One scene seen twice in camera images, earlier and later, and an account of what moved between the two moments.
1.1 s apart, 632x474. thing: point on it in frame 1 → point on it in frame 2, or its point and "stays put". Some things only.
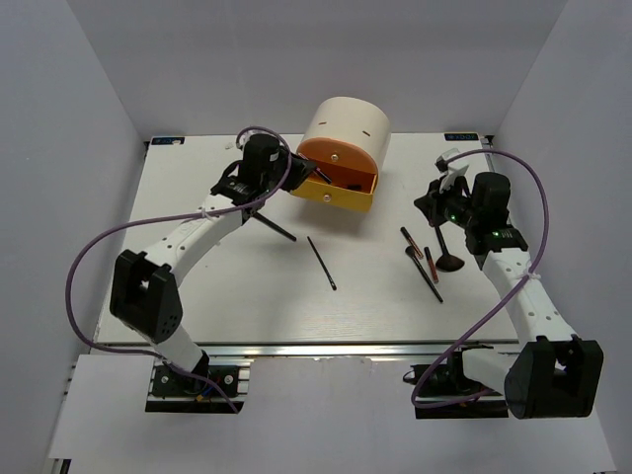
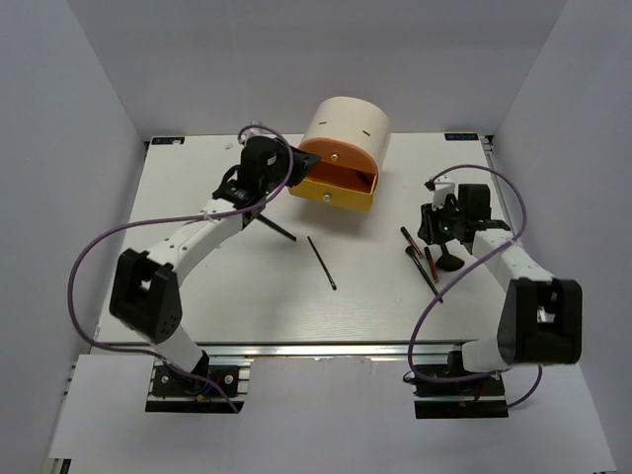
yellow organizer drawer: x=350 y=188 stays put
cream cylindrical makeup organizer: x=355 y=120 stays put
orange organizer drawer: x=340 y=152 stays put
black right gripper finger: x=428 y=203 → x=426 y=233
